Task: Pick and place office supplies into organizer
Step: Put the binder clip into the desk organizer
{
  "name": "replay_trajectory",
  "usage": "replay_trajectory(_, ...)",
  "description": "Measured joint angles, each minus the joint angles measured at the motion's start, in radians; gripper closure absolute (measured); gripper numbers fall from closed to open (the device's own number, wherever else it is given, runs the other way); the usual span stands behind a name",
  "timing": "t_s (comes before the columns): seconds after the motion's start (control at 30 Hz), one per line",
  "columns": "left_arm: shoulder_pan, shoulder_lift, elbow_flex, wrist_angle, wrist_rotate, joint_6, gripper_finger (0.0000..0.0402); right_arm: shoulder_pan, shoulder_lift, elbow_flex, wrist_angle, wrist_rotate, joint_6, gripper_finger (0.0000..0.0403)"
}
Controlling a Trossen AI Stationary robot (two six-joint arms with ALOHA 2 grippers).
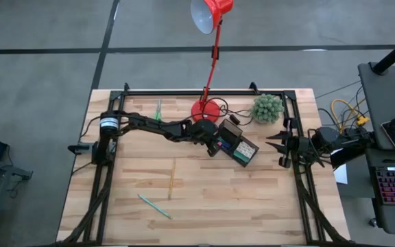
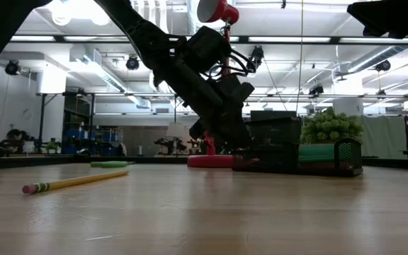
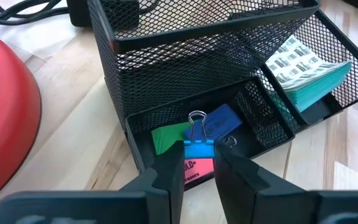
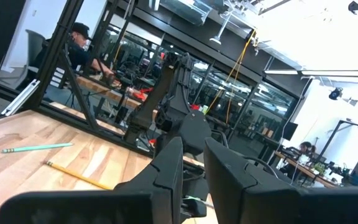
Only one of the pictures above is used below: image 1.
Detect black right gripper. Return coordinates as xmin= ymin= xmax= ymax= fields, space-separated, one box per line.
xmin=265 ymin=117 xmax=310 ymax=169

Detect yellow pencil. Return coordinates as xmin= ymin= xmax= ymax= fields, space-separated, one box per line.
xmin=167 ymin=158 xmax=178 ymax=201

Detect green-handled scissors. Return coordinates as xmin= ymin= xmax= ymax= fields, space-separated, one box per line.
xmin=154 ymin=98 xmax=163 ymax=121

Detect teal pen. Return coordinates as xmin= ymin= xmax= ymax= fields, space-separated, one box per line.
xmin=137 ymin=193 xmax=173 ymax=220

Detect black mesh desk organizer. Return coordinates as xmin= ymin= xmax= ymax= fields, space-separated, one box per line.
xmin=214 ymin=118 xmax=261 ymax=168

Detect green artificial potted plant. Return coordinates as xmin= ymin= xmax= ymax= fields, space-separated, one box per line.
xmin=250 ymin=93 xmax=286 ymax=125

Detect white paper sheet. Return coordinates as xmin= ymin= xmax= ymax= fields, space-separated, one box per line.
xmin=333 ymin=163 xmax=349 ymax=185

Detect red desk lamp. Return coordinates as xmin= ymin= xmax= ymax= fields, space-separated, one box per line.
xmin=189 ymin=0 xmax=235 ymax=124

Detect grey side desk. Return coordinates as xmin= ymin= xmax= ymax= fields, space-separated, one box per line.
xmin=357 ymin=61 xmax=395 ymax=152

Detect grey keyboard desk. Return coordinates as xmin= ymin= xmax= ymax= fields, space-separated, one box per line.
xmin=364 ymin=148 xmax=395 ymax=237

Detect black slanted pole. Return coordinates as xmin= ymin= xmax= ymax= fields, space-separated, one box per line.
xmin=371 ymin=30 xmax=395 ymax=75

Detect black lamp cable with switch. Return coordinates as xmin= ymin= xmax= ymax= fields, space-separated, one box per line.
xmin=223 ymin=104 xmax=255 ymax=127

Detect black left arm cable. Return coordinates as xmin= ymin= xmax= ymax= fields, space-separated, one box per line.
xmin=200 ymin=97 xmax=230 ymax=121

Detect black aluminium table frame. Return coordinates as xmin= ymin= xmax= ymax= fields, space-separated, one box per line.
xmin=57 ymin=82 xmax=351 ymax=246

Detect yellow cable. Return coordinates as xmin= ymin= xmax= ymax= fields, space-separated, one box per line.
xmin=330 ymin=98 xmax=370 ymax=138

